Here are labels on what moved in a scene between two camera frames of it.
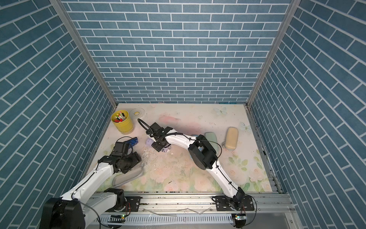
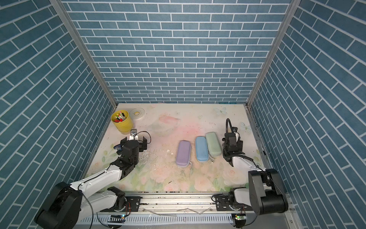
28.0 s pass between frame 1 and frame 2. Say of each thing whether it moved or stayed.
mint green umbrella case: stayed
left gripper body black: moved
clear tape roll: stayed
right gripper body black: moved
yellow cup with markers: stayed
